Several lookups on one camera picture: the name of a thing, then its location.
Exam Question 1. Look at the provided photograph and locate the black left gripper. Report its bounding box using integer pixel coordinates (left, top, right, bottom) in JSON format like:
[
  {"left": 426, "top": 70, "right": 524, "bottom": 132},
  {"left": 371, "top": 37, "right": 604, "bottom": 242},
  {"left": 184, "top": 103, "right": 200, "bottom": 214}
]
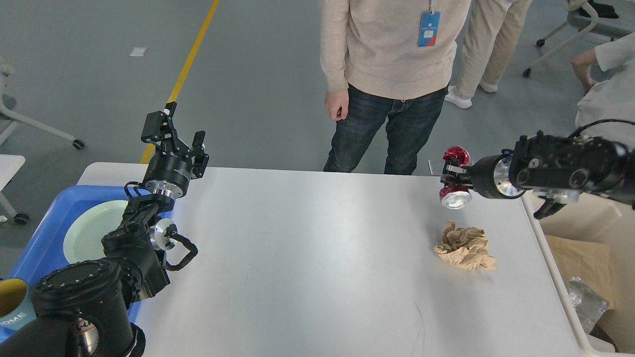
[{"left": 140, "top": 102, "right": 209, "bottom": 199}]

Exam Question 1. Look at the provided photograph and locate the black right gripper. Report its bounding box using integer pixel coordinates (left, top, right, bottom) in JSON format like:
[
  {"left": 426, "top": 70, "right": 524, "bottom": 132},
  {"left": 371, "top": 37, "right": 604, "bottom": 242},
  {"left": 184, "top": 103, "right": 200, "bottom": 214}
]
[{"left": 440, "top": 154, "right": 526, "bottom": 199}]

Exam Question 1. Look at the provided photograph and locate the crushed red soda can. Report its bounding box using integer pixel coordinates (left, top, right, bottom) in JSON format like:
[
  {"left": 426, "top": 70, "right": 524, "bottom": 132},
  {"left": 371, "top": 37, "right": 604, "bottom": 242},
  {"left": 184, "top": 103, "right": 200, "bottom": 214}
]
[{"left": 439, "top": 145, "right": 471, "bottom": 210}]

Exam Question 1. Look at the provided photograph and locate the brown paper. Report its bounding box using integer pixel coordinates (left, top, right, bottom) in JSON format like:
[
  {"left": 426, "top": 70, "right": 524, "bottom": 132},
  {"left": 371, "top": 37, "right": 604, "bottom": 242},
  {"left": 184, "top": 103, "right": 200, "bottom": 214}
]
[{"left": 433, "top": 221, "right": 497, "bottom": 270}]

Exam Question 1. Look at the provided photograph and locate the mint green plate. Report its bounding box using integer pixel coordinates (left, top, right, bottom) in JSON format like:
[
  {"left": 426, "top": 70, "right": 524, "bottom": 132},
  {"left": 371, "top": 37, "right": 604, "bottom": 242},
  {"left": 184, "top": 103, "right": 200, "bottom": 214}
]
[{"left": 62, "top": 200, "right": 127, "bottom": 263}]

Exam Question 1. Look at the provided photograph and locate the brown paper bag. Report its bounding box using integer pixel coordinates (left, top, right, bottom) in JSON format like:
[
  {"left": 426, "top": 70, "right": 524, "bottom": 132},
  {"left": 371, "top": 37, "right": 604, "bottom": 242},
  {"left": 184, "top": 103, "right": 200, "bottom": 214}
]
[{"left": 546, "top": 235, "right": 615, "bottom": 309}]

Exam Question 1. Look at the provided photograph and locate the foil tray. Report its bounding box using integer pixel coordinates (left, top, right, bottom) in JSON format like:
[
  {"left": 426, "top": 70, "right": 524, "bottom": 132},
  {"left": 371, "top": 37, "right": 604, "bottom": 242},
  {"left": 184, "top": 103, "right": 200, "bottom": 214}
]
[{"left": 564, "top": 276, "right": 610, "bottom": 334}]

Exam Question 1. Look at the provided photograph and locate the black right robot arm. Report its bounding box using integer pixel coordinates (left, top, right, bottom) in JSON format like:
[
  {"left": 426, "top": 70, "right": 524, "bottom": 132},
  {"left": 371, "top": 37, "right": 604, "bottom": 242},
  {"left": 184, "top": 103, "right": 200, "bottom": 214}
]
[{"left": 440, "top": 125, "right": 635, "bottom": 220}]

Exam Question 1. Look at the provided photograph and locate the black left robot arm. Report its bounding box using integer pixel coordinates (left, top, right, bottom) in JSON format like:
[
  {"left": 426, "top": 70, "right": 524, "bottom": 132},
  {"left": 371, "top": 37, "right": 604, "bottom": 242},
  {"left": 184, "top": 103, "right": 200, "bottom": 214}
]
[{"left": 1, "top": 101, "right": 209, "bottom": 357}]

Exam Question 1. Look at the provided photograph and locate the left metal floor plate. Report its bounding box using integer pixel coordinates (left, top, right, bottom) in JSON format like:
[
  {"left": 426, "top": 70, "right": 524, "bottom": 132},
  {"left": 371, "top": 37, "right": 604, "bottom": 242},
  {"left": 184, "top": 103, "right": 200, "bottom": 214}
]
[{"left": 427, "top": 160, "right": 445, "bottom": 177}]

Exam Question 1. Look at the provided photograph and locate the person in beige sweater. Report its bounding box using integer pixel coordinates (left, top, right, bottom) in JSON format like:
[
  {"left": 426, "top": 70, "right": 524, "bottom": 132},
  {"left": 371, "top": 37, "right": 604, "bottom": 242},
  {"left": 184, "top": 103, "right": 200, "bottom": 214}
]
[{"left": 320, "top": 0, "right": 471, "bottom": 176}]

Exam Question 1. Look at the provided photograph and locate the white plastic bin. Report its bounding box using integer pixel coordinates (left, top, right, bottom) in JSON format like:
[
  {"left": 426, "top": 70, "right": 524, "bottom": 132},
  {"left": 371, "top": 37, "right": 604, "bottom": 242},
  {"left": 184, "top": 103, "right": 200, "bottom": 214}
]
[{"left": 521, "top": 193, "right": 635, "bottom": 357}]

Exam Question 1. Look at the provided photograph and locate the person in beige trousers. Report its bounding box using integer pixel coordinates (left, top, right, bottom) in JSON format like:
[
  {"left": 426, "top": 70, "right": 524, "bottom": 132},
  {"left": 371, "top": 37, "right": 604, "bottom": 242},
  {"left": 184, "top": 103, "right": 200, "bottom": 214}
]
[{"left": 444, "top": 0, "right": 532, "bottom": 109}]

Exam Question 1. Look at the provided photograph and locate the small white side table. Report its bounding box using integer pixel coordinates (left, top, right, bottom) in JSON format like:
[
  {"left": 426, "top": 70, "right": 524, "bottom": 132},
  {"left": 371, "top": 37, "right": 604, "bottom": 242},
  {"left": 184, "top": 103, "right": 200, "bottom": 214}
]
[{"left": 0, "top": 154, "right": 30, "bottom": 224}]

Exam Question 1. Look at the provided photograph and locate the blue plastic tray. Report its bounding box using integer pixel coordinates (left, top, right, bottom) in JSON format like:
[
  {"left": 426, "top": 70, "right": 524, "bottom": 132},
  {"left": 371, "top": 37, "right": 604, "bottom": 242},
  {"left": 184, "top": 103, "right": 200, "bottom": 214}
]
[{"left": 0, "top": 185, "right": 174, "bottom": 343}]

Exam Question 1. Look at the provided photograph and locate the white rolling chair base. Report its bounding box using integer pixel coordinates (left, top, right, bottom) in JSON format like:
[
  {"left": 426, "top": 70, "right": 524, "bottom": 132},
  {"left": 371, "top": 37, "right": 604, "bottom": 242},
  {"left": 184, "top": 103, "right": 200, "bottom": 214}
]
[{"left": 0, "top": 57, "right": 85, "bottom": 151}]

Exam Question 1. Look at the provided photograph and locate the person in white shirt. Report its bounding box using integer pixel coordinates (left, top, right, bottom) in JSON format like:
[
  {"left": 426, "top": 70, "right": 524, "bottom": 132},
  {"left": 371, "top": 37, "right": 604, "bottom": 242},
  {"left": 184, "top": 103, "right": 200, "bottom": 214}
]
[{"left": 572, "top": 33, "right": 635, "bottom": 126}]

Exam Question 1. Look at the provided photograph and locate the teal mug yellow inside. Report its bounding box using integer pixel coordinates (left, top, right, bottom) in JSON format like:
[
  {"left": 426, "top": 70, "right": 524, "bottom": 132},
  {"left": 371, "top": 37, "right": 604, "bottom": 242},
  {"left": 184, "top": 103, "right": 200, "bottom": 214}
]
[{"left": 0, "top": 278, "right": 37, "bottom": 331}]

